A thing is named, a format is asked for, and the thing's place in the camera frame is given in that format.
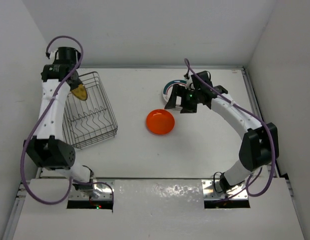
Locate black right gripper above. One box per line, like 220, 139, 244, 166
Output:
165, 83, 201, 113

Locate olive brown plate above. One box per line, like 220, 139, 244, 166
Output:
71, 84, 88, 101

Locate white plate green red rim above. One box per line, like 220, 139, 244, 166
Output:
162, 79, 187, 110

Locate large orange plate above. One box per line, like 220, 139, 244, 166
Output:
146, 109, 175, 135

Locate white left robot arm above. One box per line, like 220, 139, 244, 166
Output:
26, 46, 91, 183

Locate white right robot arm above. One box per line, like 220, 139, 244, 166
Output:
165, 71, 279, 194

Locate white front foam board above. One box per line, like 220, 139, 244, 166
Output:
14, 178, 303, 240

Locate metal wire dish rack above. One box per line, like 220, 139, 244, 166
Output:
63, 71, 118, 149

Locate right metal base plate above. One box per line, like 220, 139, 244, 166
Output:
201, 178, 248, 201

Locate metal base plate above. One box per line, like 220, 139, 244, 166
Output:
69, 183, 114, 201
201, 178, 248, 201

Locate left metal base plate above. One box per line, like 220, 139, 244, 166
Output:
69, 183, 114, 201

